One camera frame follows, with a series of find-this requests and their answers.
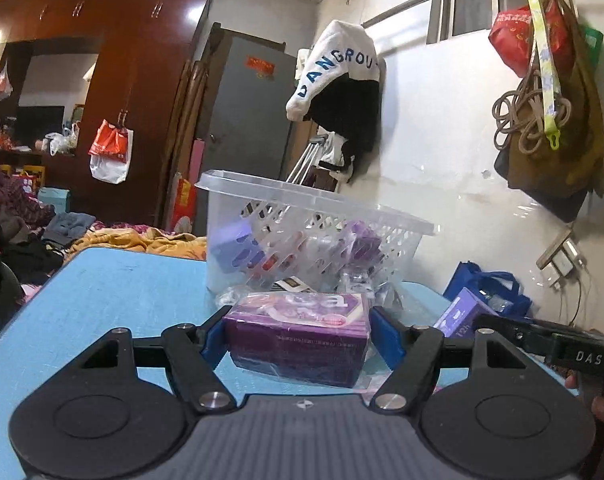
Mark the red hanging bag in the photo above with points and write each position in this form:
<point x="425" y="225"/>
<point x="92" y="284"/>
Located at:
<point x="511" y="40"/>

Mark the purple plastic packet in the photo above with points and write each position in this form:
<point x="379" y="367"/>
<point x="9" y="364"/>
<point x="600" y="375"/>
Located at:
<point x="362" y="242"/>

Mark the large purple box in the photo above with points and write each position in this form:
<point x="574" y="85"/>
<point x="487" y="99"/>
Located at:
<point x="456" y="317"/>

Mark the brown wooden wardrobe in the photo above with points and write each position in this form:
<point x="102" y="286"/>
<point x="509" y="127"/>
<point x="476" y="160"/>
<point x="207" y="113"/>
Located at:
<point x="147" y="85"/>

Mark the black television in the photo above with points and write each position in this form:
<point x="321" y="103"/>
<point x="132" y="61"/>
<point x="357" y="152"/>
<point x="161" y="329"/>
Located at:
<point x="39" y="125"/>

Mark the green hanging bag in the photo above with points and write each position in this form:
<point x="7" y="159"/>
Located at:
<point x="592" y="45"/>

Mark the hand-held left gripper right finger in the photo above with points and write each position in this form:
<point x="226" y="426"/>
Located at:
<point x="382" y="332"/>

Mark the small purple box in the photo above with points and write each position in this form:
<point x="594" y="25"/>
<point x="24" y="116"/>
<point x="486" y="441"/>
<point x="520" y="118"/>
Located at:
<point x="232" y="245"/>

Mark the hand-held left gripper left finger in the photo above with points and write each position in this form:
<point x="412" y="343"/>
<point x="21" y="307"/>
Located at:
<point x="214" y="332"/>

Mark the grey cloth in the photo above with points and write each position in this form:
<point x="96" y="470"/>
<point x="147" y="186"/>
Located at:
<point x="69" y="225"/>

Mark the white plastic lattice basket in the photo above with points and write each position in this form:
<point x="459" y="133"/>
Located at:
<point x="282" y="200"/>

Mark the yellow blanket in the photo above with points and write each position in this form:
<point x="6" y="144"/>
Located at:
<point x="147" y="242"/>

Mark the window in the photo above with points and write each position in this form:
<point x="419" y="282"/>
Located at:
<point x="471" y="5"/>

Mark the pile of dark clothes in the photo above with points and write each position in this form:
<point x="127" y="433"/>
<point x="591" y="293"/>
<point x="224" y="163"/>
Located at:
<point x="12" y="250"/>

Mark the teal box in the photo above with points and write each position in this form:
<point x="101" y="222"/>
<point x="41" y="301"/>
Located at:
<point x="52" y="200"/>

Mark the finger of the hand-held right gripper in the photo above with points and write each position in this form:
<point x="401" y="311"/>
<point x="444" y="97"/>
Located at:
<point x="516" y="332"/>

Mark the grey metal door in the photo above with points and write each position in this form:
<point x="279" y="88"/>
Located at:
<point x="247" y="125"/>

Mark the red paper bag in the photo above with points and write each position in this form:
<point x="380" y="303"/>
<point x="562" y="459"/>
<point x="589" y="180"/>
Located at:
<point x="183" y="205"/>

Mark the wooden planks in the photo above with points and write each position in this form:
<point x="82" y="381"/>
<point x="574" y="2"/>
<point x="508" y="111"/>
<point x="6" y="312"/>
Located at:
<point x="184" y="125"/>

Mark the brown hanging bag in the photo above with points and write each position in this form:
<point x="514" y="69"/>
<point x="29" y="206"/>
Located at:
<point x="561" y="165"/>

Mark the blue tote bag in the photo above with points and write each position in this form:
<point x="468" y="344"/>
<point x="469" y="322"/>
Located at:
<point x="501" y="290"/>

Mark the black and white cigarette box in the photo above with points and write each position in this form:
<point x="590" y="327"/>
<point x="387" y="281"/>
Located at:
<point x="294" y="285"/>

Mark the red and white plastic bag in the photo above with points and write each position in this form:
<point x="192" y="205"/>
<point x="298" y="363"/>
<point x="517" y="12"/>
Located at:
<point x="109" y="152"/>

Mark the red item in clear bag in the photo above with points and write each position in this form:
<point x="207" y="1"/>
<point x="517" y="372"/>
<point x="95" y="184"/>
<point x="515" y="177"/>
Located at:
<point x="278" y="263"/>

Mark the pink plastic bag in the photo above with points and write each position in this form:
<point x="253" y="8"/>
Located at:
<point x="3" y="82"/>

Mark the white and black sweatshirt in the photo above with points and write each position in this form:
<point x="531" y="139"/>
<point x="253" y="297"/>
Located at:
<point x="337" y="45"/>

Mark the metal crutches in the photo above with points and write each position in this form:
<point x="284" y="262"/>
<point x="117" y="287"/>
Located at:
<point x="307" y="160"/>

